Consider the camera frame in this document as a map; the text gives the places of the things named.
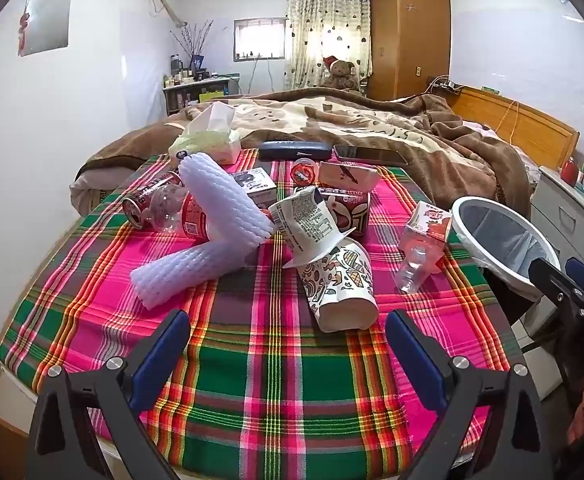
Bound patterned curtain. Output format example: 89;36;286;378
286;0;373;92

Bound small white printed box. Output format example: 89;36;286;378
229;170;277;207

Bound crushed white paper cup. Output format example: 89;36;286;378
268;186;357;267

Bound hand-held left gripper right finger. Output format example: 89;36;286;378
384;309;555;480

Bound black smartphone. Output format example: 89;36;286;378
333;144;409;166

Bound dark blue glasses case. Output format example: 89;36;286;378
258;141;333;161

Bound clear plastic bottle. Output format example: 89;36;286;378
394;236;446;295

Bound small window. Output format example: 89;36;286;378
233;18;288;64

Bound brown teddy bear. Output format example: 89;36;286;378
320;56;363;92

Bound wall poster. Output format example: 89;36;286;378
18;0;71;57

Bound wooden wardrobe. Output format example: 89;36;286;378
369;0;452;102

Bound grey drawer nightstand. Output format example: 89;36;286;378
528;165;584;283

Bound green white tissue pack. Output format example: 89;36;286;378
169;101;243;165

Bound patterned paper cup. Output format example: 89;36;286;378
297;237;379;334

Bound white trash bin with bag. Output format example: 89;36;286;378
451;196;562;302

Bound red jar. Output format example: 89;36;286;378
560;156;580;186

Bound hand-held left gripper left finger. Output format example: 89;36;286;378
26;309;193;480

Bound red drink can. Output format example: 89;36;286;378
122;171;187;231

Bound brown printed blanket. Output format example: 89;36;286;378
74;87;535;218

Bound red white milk carton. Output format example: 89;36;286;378
398;201;454;257

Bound wooden headboard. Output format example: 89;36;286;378
446;85;581;171

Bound white foam fruit net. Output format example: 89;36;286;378
179;152;275;267
130;239;253;309

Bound vase with dry branches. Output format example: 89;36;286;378
170;20;213;72

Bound clear bottle with red label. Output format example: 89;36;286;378
147;185;213;239

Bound plaid cloth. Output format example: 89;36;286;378
0;149;523;480

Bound cluttered desk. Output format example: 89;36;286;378
162;71;243;117

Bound cream paper carton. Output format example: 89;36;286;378
318;161;383;192

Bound red white snack box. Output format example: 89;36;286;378
317;187;373;237

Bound orange cable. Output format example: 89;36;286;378
496;100;521;147

